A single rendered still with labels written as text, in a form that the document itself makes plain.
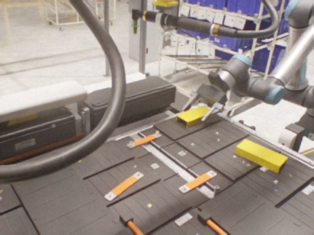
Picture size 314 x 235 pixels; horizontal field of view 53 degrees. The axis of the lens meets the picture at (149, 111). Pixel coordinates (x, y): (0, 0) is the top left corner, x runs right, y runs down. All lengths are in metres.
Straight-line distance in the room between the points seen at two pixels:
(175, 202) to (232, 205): 0.16
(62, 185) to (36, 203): 0.09
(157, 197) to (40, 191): 0.34
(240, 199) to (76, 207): 0.47
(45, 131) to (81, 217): 0.38
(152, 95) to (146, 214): 0.60
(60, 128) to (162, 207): 0.48
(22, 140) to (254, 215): 0.76
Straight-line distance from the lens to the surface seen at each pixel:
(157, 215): 0.91
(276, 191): 1.07
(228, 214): 0.94
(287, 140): 1.40
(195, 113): 1.34
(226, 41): 3.45
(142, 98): 1.32
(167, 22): 1.34
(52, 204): 0.95
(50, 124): 1.14
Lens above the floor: 1.66
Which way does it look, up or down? 28 degrees down
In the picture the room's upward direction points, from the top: 3 degrees clockwise
